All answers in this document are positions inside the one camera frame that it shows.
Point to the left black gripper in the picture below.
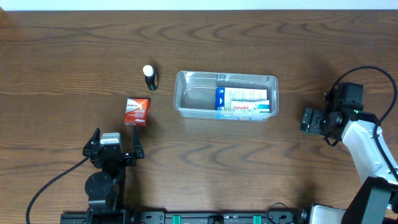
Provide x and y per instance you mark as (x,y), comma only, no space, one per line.
(112,154)

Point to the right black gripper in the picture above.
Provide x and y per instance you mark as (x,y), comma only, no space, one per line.
(313,121)

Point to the red medicine box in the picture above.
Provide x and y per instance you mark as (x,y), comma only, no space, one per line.
(137,111)

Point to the dark bottle white cap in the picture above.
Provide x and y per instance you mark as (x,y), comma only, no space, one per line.
(151,77)

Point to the white Panadol box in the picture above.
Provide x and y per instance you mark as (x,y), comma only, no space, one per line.
(256,107)

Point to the blue fever patch box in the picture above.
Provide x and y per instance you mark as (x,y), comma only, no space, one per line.
(225,95)

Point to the clear plastic container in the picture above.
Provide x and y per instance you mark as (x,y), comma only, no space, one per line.
(194,95)

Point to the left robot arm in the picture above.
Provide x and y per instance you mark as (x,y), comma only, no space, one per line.
(105,188)

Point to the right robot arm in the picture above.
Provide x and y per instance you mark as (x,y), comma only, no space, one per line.
(357,130)

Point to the black mounting rail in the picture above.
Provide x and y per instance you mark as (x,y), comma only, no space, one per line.
(158,217)

